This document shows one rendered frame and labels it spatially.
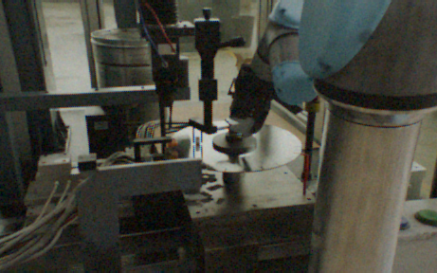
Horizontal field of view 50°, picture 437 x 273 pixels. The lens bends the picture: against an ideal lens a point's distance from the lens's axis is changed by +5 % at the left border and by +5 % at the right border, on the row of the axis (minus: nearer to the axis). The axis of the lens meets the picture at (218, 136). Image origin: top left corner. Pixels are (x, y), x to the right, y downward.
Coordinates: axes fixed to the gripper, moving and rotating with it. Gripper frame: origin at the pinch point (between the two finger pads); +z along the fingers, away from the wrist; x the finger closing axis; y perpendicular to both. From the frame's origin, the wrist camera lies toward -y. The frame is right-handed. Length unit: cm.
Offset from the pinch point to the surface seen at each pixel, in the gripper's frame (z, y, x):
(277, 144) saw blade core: 2.1, -8.4, 0.6
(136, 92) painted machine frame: 10.9, 26.1, -19.3
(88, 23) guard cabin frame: 50, 44, -94
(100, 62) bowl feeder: 39, 37, -59
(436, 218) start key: -12.9, -30.0, 26.7
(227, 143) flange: 3.3, 4.0, 1.1
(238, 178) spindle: 11.0, -0.5, 5.7
